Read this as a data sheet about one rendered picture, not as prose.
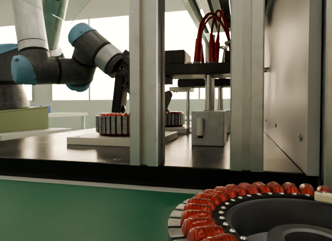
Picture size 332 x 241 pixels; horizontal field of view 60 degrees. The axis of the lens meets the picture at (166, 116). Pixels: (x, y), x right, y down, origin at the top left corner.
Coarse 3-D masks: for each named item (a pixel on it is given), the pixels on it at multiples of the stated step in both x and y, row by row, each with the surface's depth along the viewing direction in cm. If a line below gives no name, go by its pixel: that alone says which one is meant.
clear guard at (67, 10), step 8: (24, 0) 47; (32, 0) 49; (40, 0) 50; (48, 0) 51; (56, 0) 53; (64, 0) 54; (72, 0) 56; (80, 0) 57; (88, 0) 59; (40, 8) 51; (48, 8) 53; (56, 8) 54; (64, 8) 56; (72, 8) 57; (80, 8) 59; (56, 16) 56; (64, 16) 57; (72, 16) 59
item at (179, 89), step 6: (180, 84) 70; (186, 84) 69; (192, 84) 69; (198, 84) 69; (204, 84) 68; (216, 84) 67; (222, 84) 67; (228, 84) 67; (174, 90) 71; (180, 90) 70; (192, 90) 73; (222, 90) 70; (222, 96) 71; (222, 102) 71; (222, 108) 73
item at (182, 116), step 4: (168, 112) 70; (172, 112) 70; (176, 112) 71; (180, 112) 72; (168, 116) 69; (172, 116) 69; (176, 116) 70; (180, 116) 71; (184, 116) 73; (168, 120) 69; (172, 120) 70; (176, 120) 70; (180, 120) 71; (184, 120) 73; (168, 124) 69; (172, 124) 70; (176, 124) 70; (180, 124) 71
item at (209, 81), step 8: (168, 56) 46; (176, 56) 45; (184, 56) 45; (168, 64) 45; (176, 64) 45; (184, 64) 45; (192, 64) 44; (200, 64) 44; (208, 64) 44; (216, 64) 44; (224, 64) 43; (168, 72) 45; (176, 72) 45; (184, 72) 45; (192, 72) 44; (200, 72) 44; (208, 72) 44; (216, 72) 44; (224, 72) 43; (168, 80) 49; (208, 80) 45; (208, 88) 45; (208, 96) 45; (208, 104) 45
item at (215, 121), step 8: (192, 112) 44; (200, 112) 44; (208, 112) 44; (216, 112) 43; (224, 112) 44; (192, 120) 44; (208, 120) 44; (216, 120) 43; (224, 120) 44; (192, 128) 44; (208, 128) 44; (216, 128) 44; (224, 128) 45; (192, 136) 44; (208, 136) 44; (216, 136) 44; (224, 136) 45; (192, 144) 45; (200, 144) 44; (208, 144) 44; (216, 144) 44; (224, 144) 45
